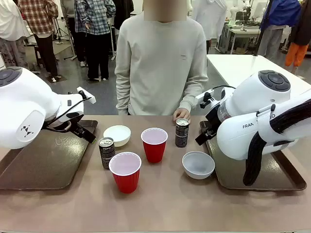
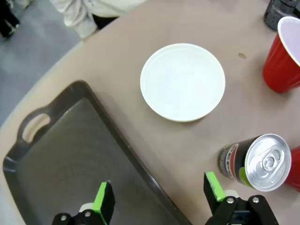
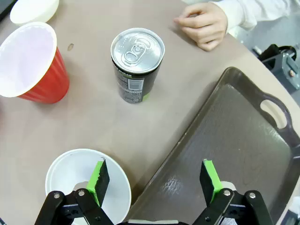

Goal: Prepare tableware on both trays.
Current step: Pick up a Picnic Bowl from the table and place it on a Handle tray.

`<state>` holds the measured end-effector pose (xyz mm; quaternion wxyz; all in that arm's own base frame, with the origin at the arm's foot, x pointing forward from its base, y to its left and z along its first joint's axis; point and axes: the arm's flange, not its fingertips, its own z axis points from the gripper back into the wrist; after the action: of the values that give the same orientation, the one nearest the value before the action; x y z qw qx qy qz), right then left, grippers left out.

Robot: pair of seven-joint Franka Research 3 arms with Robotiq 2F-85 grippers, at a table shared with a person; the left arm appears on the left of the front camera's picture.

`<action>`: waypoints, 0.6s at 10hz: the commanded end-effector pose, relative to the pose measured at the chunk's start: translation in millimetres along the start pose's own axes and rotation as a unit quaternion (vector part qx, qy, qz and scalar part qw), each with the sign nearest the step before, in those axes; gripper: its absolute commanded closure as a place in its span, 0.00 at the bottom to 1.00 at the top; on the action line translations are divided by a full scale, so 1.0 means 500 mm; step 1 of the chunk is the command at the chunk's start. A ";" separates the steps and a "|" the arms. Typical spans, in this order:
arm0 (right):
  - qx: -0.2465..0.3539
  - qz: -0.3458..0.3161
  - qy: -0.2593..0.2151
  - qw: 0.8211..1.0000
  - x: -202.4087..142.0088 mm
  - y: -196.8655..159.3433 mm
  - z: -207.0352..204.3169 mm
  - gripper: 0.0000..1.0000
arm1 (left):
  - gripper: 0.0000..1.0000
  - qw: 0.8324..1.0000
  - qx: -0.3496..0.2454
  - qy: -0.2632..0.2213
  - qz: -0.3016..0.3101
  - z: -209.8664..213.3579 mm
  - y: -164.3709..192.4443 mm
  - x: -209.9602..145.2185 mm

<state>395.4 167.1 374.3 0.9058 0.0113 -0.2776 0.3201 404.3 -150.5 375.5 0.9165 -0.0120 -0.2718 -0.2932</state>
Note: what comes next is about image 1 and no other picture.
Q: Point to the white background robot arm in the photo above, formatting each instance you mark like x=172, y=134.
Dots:
x=234, y=12

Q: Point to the bystander in white clothes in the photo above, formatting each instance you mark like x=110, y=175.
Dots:
x=5, y=21

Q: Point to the grey bowl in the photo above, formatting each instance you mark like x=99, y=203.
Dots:
x=198, y=166

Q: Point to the person in beige sweatshirt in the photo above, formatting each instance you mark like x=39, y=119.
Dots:
x=158, y=72

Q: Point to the bystander in blue plaid shirt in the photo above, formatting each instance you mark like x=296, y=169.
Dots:
x=94, y=17

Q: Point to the bystander in grey top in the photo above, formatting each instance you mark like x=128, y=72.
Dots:
x=68, y=7

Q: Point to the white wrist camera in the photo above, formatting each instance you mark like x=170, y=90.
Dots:
x=202, y=96
x=86, y=97

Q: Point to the red plastic cup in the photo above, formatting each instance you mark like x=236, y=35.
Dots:
x=126, y=178
x=154, y=153

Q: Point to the person's left hand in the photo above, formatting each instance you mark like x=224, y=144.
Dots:
x=181, y=113

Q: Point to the person's left forearm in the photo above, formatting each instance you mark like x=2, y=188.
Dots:
x=194, y=92

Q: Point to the white table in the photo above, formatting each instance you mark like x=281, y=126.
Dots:
x=233, y=70

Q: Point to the bystander in orange trousers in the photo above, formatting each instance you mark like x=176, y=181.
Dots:
x=297, y=53

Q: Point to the grey workshop desk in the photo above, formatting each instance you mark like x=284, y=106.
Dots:
x=240, y=31

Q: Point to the white bowl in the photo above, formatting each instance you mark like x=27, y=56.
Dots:
x=117, y=134

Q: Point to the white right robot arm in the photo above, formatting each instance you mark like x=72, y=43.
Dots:
x=255, y=97

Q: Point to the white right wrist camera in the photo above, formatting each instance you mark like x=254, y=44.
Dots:
x=202, y=96

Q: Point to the black pole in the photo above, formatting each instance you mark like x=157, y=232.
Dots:
x=261, y=36

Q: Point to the bystander in white shirt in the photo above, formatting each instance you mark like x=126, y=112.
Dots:
x=211, y=17

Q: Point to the black drink can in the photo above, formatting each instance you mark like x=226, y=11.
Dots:
x=182, y=134
x=106, y=153

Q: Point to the brown plastic tray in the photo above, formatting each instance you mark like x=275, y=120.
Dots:
x=272, y=174
x=48, y=165

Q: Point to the person's right forearm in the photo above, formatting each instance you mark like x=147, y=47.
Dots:
x=122, y=97

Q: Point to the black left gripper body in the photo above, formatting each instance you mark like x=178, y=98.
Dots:
x=73, y=116

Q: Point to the bystander in red plaid shirt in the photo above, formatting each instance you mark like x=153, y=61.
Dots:
x=36, y=14

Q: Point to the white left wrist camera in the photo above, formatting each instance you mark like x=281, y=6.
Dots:
x=86, y=97

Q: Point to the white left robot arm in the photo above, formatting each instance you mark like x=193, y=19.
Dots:
x=22, y=104

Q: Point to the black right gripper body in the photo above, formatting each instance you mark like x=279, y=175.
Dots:
x=212, y=117

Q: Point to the bystander in blue jacket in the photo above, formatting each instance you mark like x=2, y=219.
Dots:
x=277, y=14

